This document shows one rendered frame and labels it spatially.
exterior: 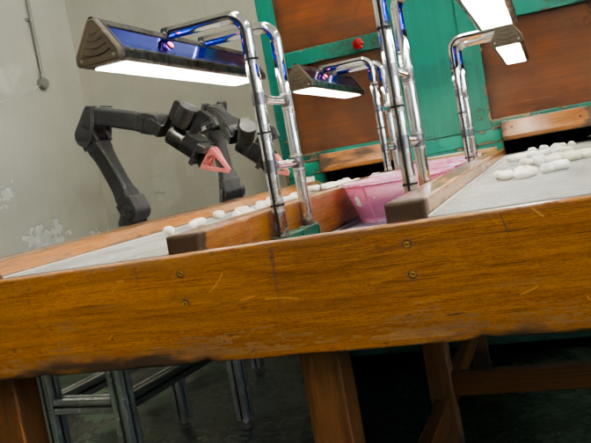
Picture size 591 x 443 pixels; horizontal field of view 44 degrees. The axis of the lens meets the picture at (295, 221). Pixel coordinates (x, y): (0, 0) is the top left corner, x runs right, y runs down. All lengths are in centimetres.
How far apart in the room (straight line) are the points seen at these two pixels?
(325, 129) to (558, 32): 90
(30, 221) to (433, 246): 341
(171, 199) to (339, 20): 186
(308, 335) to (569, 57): 195
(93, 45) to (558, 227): 73
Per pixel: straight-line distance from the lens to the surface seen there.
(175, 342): 108
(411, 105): 138
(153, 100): 438
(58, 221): 433
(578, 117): 270
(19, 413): 135
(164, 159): 435
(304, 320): 99
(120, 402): 202
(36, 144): 431
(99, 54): 119
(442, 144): 277
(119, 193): 222
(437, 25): 280
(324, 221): 161
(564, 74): 276
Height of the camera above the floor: 83
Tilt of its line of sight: 4 degrees down
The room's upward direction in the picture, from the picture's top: 10 degrees counter-clockwise
